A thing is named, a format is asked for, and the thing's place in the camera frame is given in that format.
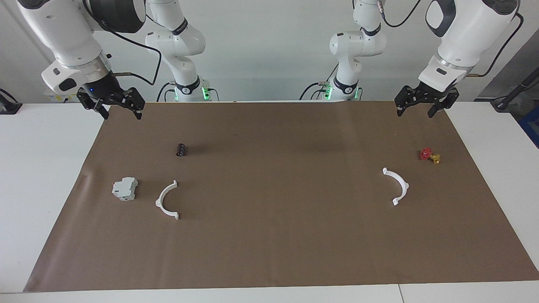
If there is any white half ring clamp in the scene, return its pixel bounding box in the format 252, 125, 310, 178
382, 167, 410, 206
155, 180, 179, 220

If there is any white power strip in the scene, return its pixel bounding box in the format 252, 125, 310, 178
46, 93, 80, 103

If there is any dark grey partition panel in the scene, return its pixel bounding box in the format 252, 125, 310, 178
474, 29, 539, 102

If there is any black stand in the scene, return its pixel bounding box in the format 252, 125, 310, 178
491, 67, 539, 112

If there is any white circuit breaker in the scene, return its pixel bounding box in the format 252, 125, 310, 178
112, 177, 139, 201

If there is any blue box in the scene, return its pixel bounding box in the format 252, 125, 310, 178
518, 107, 539, 149

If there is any brown paper mat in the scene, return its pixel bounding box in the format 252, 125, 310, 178
23, 100, 539, 293

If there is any black right base cable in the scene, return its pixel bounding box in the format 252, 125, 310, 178
156, 81, 176, 103

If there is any black base cable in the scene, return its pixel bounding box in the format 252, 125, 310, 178
299, 81, 329, 101
156, 81, 176, 103

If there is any red handle brass valve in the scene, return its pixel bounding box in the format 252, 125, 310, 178
419, 147, 441, 165

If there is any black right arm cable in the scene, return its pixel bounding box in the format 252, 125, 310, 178
84, 0, 163, 86

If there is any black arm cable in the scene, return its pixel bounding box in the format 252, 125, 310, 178
84, 0, 163, 86
378, 0, 525, 78

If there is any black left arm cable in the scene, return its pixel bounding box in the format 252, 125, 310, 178
378, 0, 525, 78

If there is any black clamp mount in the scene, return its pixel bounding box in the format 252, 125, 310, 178
0, 88, 23, 115

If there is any black left base cable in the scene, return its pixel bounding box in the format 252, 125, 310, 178
299, 81, 329, 101

